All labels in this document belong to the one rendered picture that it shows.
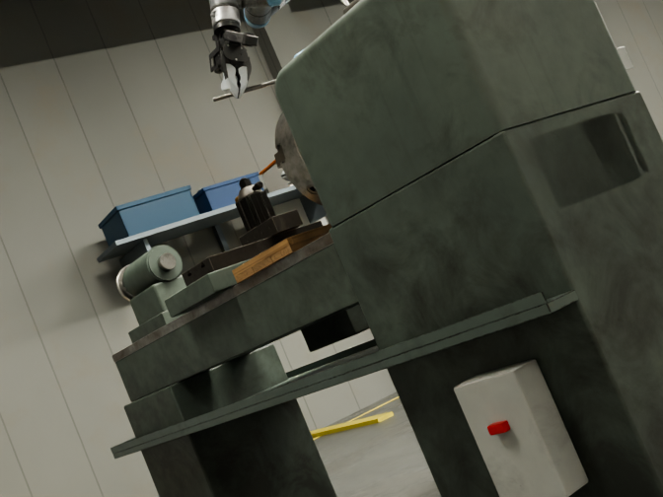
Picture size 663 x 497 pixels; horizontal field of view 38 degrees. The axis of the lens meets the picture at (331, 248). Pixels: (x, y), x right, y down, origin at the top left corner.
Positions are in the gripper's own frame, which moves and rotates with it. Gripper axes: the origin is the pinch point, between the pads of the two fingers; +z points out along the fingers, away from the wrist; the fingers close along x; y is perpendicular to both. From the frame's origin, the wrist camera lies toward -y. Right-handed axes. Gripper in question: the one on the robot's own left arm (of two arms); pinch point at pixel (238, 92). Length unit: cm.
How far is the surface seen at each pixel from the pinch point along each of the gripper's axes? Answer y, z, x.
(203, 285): 41, 40, -6
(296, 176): -7.6, 25.3, -9.2
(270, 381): 91, 60, -54
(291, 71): -30.0, 9.2, 3.5
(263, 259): 15.7, 40.2, -11.0
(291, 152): -10.4, 20.3, -6.8
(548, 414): -64, 95, -21
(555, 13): -79, 14, -31
